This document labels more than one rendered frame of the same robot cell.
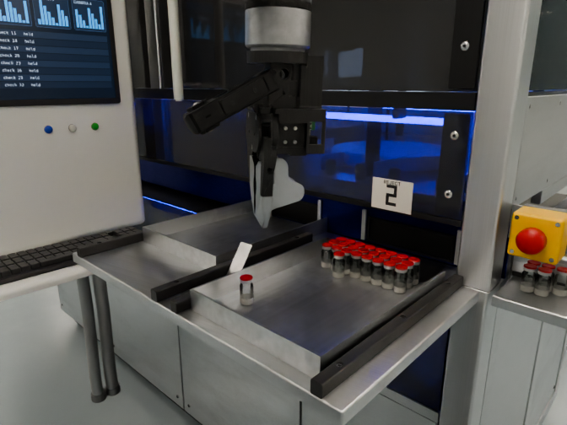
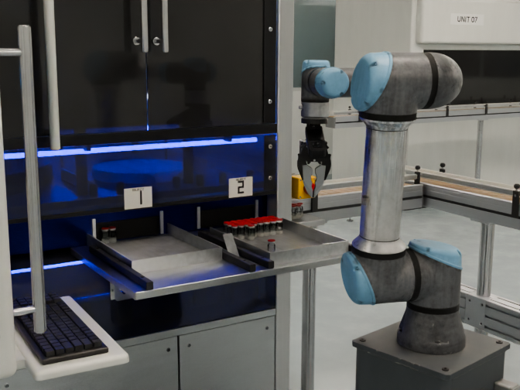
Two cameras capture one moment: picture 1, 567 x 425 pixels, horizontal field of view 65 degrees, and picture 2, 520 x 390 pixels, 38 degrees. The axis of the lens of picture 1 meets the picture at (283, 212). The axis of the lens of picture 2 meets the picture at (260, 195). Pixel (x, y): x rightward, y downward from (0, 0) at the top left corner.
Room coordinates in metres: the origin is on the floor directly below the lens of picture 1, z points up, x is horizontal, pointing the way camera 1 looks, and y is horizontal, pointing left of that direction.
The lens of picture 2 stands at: (0.16, 1.99, 1.44)
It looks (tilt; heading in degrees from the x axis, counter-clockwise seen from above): 11 degrees down; 285
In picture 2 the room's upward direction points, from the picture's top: straight up
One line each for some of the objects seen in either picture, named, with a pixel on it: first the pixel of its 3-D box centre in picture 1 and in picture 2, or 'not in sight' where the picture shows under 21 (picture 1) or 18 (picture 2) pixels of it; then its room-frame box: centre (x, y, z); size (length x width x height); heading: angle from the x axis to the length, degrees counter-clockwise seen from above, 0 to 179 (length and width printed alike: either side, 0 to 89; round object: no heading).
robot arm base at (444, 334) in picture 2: not in sight; (432, 320); (0.21, 0.34, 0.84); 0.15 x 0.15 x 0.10
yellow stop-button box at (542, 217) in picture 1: (540, 233); (301, 186); (0.67, -0.41, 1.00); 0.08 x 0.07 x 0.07; 137
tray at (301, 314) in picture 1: (323, 289); (276, 239); (0.67, -0.07, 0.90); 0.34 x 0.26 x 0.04; 137
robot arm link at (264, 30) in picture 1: (277, 34); (313, 111); (0.55, 0.01, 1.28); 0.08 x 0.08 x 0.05
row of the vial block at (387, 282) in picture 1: (361, 266); (257, 229); (0.75, -0.14, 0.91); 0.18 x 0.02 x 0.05; 47
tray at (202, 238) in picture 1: (238, 228); (152, 246); (0.98, 0.11, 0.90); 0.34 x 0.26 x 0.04; 137
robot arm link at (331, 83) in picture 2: not in sight; (334, 82); (0.48, 0.08, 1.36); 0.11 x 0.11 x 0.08; 30
